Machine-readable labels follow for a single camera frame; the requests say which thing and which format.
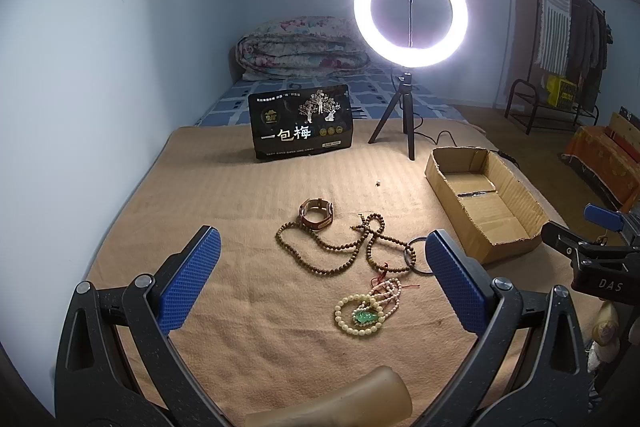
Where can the black clothes rack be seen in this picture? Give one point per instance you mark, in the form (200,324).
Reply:
(571,39)

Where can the yellow box on rack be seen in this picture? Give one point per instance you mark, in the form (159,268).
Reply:
(561,93)

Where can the brown cardboard box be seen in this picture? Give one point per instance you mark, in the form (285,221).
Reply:
(493,213)

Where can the white ring light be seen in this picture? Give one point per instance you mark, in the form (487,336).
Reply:
(410,56)

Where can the folded floral quilt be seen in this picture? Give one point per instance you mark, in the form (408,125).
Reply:
(303,47)

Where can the wristwatch with red strap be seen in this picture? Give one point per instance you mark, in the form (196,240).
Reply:
(316,213)

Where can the orange cloth covered box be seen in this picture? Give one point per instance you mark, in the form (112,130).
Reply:
(608,156)

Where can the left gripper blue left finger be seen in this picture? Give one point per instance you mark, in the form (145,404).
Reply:
(182,277)

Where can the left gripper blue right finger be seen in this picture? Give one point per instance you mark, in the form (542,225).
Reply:
(464,281)

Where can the cream bead bracelet green pendant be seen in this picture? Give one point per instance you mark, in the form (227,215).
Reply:
(359,315)

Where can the black tripod stand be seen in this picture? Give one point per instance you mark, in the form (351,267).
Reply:
(403,99)

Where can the tan blanket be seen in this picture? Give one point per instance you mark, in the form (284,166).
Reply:
(262,335)

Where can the dark thin bangle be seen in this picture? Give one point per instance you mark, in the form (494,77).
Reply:
(415,257)

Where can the black snack bag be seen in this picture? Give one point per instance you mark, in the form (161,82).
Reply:
(300,122)

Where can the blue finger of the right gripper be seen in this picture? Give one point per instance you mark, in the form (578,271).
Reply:
(607,219)

